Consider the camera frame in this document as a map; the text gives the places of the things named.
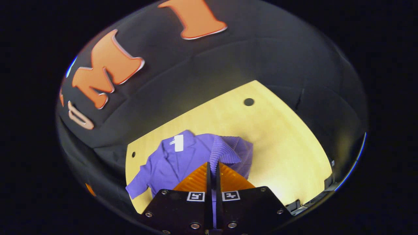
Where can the black backdrop cloth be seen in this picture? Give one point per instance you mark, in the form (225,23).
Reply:
(261,55)

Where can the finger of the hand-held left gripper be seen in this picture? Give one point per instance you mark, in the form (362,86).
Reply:
(90,189)

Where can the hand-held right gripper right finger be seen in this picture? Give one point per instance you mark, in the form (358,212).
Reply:
(219,195)

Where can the black table edge clamp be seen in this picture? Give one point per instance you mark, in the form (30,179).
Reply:
(329,182)
(293,205)

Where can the purple shirt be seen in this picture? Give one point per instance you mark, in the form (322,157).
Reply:
(183,163)

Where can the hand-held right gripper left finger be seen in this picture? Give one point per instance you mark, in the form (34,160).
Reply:
(209,189)

